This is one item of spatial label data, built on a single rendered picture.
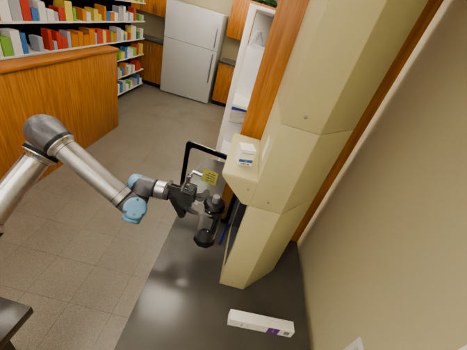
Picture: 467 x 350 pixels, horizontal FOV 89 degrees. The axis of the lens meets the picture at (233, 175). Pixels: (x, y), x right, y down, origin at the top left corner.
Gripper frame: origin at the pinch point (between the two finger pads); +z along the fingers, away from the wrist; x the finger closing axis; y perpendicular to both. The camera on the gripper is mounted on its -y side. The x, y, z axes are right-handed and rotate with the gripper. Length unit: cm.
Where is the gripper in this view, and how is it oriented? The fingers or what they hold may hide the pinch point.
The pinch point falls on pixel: (212, 207)
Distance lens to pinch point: 102.1
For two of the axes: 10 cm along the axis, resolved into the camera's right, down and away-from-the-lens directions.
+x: 1.2, -5.4, 8.3
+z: 9.6, 2.8, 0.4
